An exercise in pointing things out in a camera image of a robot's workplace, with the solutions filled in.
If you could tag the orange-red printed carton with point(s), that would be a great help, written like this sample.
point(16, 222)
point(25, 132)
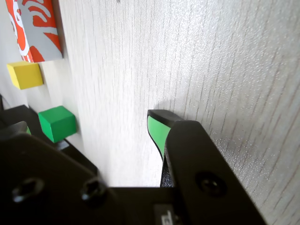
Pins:
point(39, 30)

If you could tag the yellow wooden cube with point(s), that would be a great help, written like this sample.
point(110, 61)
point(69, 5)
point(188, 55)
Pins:
point(25, 75)

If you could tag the black cardboard box tray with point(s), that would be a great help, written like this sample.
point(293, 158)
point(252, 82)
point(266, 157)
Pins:
point(14, 114)

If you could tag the green wooden cube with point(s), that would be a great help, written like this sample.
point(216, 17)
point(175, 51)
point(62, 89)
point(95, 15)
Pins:
point(57, 124)

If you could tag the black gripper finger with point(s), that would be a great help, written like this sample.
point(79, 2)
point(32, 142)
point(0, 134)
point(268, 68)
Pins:
point(47, 182)
point(206, 164)

